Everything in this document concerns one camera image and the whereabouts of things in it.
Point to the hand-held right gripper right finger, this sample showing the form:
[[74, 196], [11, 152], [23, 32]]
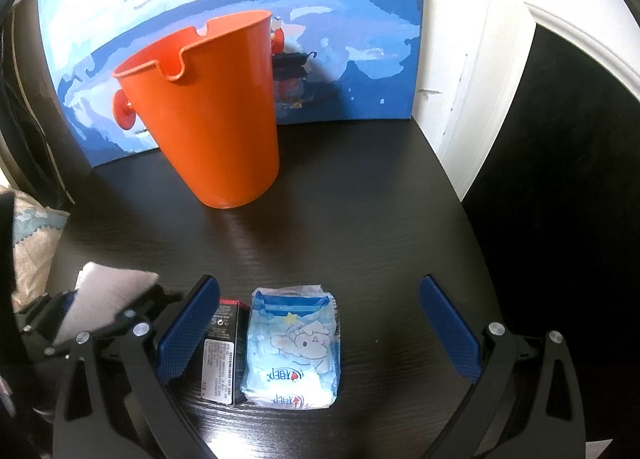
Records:
[[450, 329]]

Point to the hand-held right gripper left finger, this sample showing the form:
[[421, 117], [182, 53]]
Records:
[[187, 331]]

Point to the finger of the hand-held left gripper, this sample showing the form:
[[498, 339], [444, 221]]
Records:
[[150, 306]]

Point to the small black box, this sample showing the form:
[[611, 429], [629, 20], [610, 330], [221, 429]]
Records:
[[222, 346]]

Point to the long silver box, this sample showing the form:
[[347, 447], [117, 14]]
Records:
[[107, 299]]

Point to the orange plastic bucket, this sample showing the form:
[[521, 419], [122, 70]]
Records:
[[215, 119]]

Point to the beige dinosaur print blanket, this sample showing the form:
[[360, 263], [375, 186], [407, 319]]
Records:
[[32, 244]]

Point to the blue whale painting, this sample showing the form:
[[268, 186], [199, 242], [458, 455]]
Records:
[[330, 29]]

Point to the white door frame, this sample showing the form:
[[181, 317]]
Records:
[[480, 54]]

